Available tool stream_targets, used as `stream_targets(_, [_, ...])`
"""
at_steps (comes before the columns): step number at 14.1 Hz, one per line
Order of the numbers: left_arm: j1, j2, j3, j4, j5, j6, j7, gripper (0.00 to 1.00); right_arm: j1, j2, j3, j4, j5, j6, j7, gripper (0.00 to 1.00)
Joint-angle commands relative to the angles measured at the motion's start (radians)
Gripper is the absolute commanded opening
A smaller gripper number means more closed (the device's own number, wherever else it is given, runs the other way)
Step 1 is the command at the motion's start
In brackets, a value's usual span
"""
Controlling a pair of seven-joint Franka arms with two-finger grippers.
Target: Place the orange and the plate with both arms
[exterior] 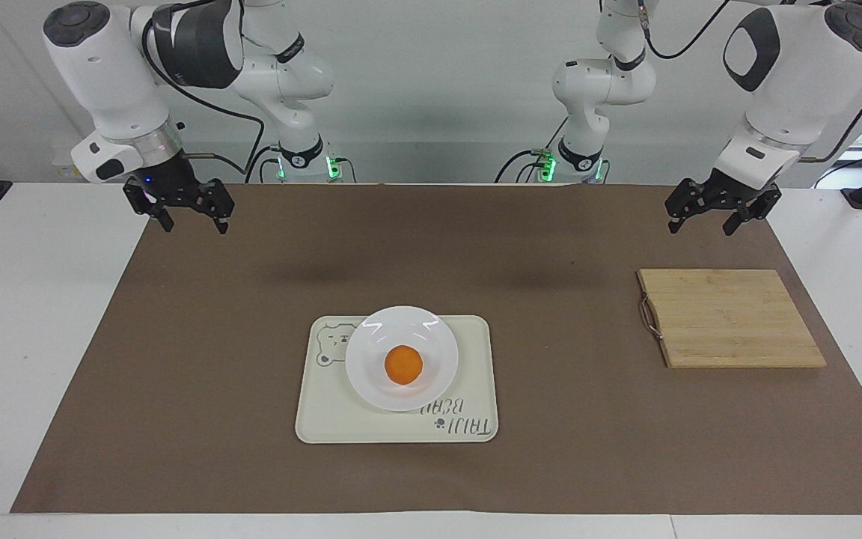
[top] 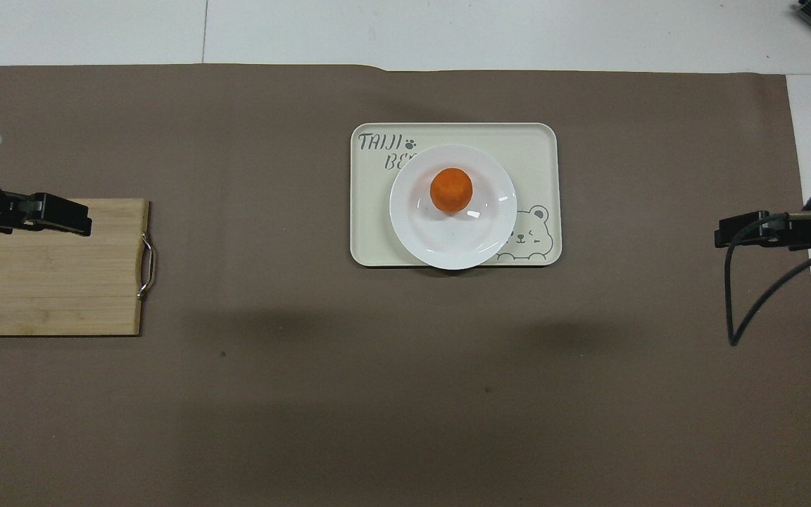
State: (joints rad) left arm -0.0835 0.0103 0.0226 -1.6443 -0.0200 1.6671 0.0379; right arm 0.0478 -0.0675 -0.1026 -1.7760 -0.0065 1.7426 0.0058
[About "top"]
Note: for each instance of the white round plate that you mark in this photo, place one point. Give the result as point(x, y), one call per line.
point(448, 236)

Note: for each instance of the cream tray with bear print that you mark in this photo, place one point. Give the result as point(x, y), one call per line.
point(377, 232)

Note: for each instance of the orange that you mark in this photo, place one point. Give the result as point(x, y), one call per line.
point(451, 190)

